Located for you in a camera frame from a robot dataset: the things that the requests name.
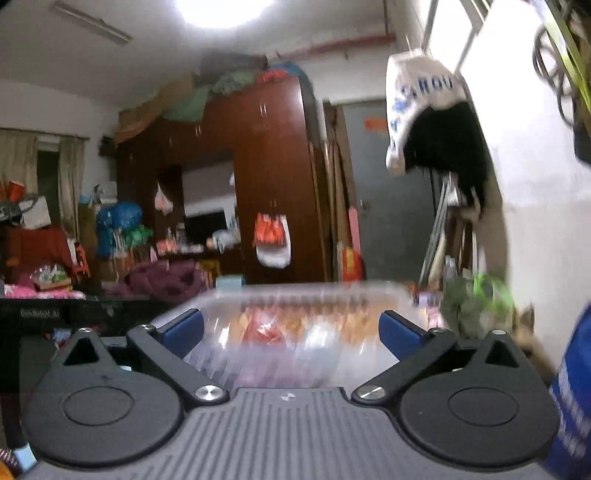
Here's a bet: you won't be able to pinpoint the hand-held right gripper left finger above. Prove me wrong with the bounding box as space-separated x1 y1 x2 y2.
48 308 230 409

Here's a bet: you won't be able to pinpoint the blue plastic bag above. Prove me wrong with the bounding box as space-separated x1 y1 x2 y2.
95 202 145 260

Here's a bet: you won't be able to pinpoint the red white hanging bag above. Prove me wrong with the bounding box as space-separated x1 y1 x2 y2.
252 211 293 269

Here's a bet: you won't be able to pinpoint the pink floral blanket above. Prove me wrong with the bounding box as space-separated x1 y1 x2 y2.
0 282 86 302

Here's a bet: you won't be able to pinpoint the beige window curtains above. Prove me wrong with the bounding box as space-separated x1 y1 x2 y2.
0 128 88 237

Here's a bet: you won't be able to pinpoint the maroon cloth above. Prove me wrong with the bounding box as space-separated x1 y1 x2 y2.
105 259 209 302

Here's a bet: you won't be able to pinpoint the brown wooden wardrobe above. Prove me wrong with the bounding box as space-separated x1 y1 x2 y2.
115 75 334 286

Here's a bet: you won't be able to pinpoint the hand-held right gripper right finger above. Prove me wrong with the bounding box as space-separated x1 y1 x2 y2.
352 309 533 408

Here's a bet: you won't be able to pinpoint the black monitor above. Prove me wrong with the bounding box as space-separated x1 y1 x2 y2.
184 209 228 246

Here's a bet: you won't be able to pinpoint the white plastic lattice basket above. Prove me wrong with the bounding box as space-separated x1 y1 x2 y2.
182 281 419 389

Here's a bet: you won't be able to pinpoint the round ceiling light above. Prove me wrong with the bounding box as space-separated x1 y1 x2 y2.
174 0 279 29

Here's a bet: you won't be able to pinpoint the green plastic bag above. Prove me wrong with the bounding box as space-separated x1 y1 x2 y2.
444 271 514 339

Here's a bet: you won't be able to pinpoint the small hanging plastic bag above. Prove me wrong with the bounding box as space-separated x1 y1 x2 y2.
154 184 175 216

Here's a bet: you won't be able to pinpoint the fluorescent tube lamp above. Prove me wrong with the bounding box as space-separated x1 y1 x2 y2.
50 1 134 45

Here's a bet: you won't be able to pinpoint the green cloth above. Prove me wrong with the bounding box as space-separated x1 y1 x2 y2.
161 68 260 124

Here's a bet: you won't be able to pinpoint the blue printed cloth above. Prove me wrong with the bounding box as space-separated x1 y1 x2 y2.
544 302 591 480

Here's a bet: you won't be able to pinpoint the black cables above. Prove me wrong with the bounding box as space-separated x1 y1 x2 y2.
532 18 591 126

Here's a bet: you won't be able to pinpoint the red ceiling pipe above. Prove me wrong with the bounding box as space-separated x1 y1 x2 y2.
294 33 399 55

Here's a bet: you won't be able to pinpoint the orange stool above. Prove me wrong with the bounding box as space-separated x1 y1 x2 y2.
73 244 92 278

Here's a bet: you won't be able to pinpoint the white lettered hanging bag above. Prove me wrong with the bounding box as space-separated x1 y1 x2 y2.
385 50 470 176

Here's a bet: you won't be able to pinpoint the red cloth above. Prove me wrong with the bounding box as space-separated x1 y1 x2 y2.
4 225 74 278

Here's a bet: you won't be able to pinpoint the grey door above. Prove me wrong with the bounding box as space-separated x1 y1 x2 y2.
341 103 440 283

